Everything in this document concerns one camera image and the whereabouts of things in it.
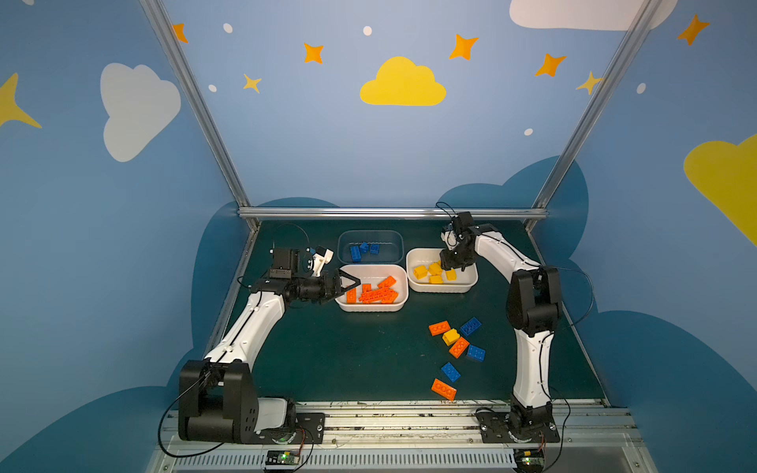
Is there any orange lego chassis piece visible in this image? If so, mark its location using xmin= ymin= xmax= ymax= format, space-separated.
xmin=358 ymin=288 xmax=399 ymax=305

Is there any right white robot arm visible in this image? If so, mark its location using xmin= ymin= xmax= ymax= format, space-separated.
xmin=440 ymin=225 xmax=562 ymax=439

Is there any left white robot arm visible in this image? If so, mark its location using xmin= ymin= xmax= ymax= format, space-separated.
xmin=177 ymin=270 xmax=361 ymax=445

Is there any white container right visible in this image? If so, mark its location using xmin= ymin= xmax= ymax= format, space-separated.
xmin=405 ymin=248 xmax=478 ymax=294

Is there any white container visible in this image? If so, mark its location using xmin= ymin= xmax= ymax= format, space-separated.
xmin=336 ymin=264 xmax=409 ymax=313
xmin=405 ymin=248 xmax=478 ymax=294

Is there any white container left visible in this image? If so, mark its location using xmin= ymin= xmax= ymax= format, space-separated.
xmin=336 ymin=264 xmax=409 ymax=313

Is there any clear plastic container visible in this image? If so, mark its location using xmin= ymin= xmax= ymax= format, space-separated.
xmin=336 ymin=230 xmax=405 ymax=264

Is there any left circuit board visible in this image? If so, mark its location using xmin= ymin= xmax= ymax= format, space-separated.
xmin=263 ymin=451 xmax=301 ymax=470

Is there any circuit board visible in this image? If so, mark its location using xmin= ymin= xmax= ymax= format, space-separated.
xmin=514 ymin=449 xmax=545 ymax=473
xmin=263 ymin=451 xmax=301 ymax=470

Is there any right circuit board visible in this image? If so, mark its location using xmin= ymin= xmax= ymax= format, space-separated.
xmin=514 ymin=449 xmax=545 ymax=473

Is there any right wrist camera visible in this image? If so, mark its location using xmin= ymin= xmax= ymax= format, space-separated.
xmin=441 ymin=230 xmax=459 ymax=250

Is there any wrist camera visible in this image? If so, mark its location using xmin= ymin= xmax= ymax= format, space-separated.
xmin=441 ymin=230 xmax=459 ymax=250
xmin=311 ymin=246 xmax=333 ymax=278

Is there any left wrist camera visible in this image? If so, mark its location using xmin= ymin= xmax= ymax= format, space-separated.
xmin=311 ymin=246 xmax=333 ymax=278

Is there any aluminium frame back bar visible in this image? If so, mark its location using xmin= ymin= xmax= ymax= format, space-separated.
xmin=238 ymin=206 xmax=548 ymax=221

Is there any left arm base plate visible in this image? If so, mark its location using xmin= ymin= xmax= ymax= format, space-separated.
xmin=252 ymin=412 xmax=325 ymax=445

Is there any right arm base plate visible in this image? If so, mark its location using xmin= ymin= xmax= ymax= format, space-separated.
xmin=474 ymin=408 xmax=561 ymax=443

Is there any aluminium front rail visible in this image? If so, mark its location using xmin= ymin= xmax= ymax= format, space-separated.
xmin=146 ymin=399 xmax=656 ymax=472

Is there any aluminium frame right post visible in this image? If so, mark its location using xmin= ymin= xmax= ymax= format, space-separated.
xmin=524 ymin=0 xmax=664 ymax=234

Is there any aluminium frame post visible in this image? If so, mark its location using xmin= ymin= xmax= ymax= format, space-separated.
xmin=524 ymin=0 xmax=664 ymax=234
xmin=140 ymin=0 xmax=250 ymax=210

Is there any aluminium frame left post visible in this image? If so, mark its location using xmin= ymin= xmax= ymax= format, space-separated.
xmin=140 ymin=0 xmax=250 ymax=210

